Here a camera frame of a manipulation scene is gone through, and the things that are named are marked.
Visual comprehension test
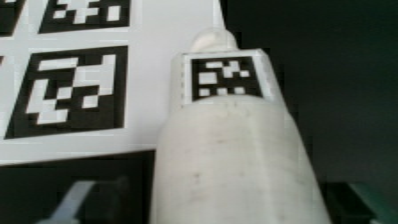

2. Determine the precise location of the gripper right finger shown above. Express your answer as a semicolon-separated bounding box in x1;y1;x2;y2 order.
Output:
322;182;398;224

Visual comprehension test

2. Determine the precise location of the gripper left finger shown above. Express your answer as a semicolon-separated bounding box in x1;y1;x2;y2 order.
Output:
35;179;130;224

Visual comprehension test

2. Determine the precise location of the white cylindrical table leg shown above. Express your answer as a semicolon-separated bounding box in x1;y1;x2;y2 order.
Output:
150;28;333;224

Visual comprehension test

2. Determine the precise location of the white marker sheet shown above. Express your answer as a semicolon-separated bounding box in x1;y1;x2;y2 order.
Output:
0;0;225;166

